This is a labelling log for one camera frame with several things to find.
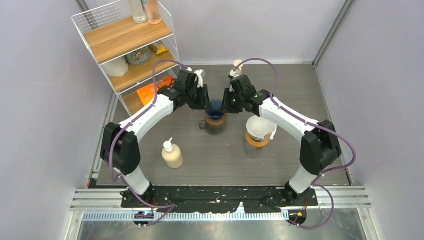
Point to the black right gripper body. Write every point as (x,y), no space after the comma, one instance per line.
(233,103)

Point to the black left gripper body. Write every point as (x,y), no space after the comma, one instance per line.
(197,98)

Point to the blue plastic dripper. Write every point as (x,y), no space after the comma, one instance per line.
(215,112)

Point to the white coffee filter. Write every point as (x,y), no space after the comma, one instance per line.
(261,129)

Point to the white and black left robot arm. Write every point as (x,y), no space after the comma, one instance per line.
(120,142)

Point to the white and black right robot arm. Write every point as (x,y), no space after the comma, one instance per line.
(319,146)

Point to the orange photo booklet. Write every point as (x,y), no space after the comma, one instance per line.
(165,82)

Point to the green pump bottle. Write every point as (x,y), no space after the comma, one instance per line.
(237,64)

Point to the orange box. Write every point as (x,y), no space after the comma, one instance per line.
(147,93)

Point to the grey glass pitcher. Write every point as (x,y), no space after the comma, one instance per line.
(212,129)

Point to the yellow snack packet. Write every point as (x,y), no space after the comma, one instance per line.
(159,47)

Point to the clear glass carafe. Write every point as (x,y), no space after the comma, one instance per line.
(252,152)

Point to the round decorated tin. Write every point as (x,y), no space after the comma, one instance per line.
(139,57)

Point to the cream pump bottle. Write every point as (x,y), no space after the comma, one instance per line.
(172,154)

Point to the clear bottle on shelf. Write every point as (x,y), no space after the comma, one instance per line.
(138,12)

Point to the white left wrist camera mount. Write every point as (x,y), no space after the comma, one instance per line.
(199,79)

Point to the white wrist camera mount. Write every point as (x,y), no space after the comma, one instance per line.
(199,79)
(234,73)

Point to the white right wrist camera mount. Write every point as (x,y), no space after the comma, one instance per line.
(234,73)

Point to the white wire wooden shelf rack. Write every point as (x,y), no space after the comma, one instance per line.
(109,32)

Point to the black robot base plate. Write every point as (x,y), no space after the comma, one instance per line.
(226,199)

